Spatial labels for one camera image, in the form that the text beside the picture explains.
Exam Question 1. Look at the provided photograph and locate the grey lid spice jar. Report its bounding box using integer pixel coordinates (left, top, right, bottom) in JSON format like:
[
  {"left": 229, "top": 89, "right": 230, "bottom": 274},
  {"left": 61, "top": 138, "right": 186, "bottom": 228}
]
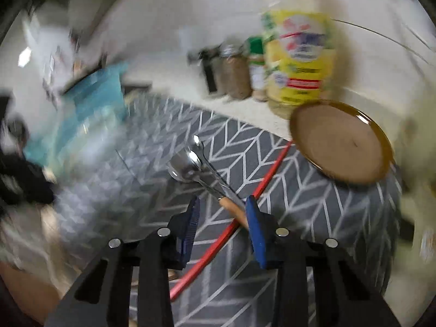
[{"left": 220, "top": 43, "right": 253, "bottom": 100}]

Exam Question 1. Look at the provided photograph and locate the green lid spice jar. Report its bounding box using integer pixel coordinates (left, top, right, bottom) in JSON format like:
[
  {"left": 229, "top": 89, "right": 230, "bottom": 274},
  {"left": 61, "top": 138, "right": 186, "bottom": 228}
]
[{"left": 246, "top": 37, "right": 270, "bottom": 103}]

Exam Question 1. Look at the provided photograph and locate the blue transparent plastic basin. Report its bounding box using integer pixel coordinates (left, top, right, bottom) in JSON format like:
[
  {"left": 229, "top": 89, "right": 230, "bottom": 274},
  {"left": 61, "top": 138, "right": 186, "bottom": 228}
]
[{"left": 24, "top": 62, "right": 130, "bottom": 178}]

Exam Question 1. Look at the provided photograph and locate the green glass electric kettle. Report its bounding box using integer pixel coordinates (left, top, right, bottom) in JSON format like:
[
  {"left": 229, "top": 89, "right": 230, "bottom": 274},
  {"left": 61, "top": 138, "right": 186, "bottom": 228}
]
[{"left": 392, "top": 95, "right": 436, "bottom": 280}]

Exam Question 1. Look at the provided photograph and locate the metal utensil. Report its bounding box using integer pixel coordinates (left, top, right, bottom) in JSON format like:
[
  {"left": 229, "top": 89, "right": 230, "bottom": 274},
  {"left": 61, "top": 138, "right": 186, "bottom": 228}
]
[{"left": 189, "top": 135, "right": 247, "bottom": 212}]

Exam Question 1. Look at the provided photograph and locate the brown ceramic plate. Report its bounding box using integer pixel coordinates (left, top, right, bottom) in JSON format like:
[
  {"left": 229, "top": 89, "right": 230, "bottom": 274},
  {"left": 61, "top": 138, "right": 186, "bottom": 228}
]
[{"left": 289, "top": 100, "right": 396, "bottom": 185}]

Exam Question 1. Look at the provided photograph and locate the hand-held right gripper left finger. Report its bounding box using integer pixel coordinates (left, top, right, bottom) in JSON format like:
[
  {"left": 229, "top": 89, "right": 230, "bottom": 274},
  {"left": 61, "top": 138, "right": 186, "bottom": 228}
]
[{"left": 44, "top": 196, "right": 201, "bottom": 327}]

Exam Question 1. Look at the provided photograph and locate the metal spoon with wooden handle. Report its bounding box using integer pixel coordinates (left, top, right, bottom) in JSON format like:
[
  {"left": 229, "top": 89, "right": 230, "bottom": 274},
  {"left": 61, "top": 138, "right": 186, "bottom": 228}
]
[{"left": 167, "top": 150, "right": 251, "bottom": 230}]

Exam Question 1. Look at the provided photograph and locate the yellow dish soap bottle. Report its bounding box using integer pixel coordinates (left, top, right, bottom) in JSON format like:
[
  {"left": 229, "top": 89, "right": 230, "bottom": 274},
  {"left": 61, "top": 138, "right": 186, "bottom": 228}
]
[{"left": 259, "top": 0, "right": 336, "bottom": 120}]

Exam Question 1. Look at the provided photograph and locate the grey herringbone table mat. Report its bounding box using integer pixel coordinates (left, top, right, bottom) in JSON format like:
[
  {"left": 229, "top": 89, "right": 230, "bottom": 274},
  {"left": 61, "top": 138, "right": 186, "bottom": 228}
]
[{"left": 51, "top": 93, "right": 404, "bottom": 327}]

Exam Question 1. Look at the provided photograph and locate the red plastic stick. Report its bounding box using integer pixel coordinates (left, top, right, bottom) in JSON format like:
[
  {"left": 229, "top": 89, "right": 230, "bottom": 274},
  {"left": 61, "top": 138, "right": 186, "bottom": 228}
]
[{"left": 169, "top": 140, "right": 294, "bottom": 301}]

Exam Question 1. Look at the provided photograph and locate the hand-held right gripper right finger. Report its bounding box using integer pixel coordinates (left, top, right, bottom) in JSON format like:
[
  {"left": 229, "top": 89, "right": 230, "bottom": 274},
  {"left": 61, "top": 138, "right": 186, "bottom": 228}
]
[{"left": 245, "top": 196, "right": 402, "bottom": 327}]

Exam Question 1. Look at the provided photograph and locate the glass jar with white powder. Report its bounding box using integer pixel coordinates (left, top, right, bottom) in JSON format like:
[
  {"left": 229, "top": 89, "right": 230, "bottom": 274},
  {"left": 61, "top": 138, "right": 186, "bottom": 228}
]
[{"left": 187, "top": 46, "right": 225, "bottom": 96}]

